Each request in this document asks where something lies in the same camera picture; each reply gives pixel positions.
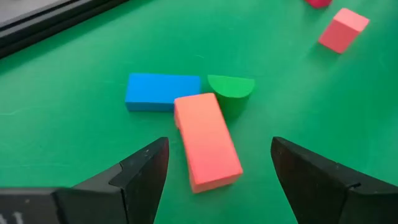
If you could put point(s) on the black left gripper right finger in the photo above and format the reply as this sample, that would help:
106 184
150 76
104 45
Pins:
311 186

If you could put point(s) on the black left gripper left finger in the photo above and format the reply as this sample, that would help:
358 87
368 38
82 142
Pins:
140 180

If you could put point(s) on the long red rectangular block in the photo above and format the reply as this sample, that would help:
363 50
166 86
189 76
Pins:
205 140

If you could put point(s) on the blue rectangular block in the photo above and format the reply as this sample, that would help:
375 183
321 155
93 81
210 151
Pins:
155 91

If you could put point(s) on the pink-red block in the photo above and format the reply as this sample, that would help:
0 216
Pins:
342 31

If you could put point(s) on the green table mat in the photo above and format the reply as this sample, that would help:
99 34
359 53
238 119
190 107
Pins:
311 109

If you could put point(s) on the green half-cylinder block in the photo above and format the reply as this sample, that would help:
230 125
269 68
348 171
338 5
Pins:
231 85

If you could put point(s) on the black table frame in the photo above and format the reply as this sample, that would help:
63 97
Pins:
31 31

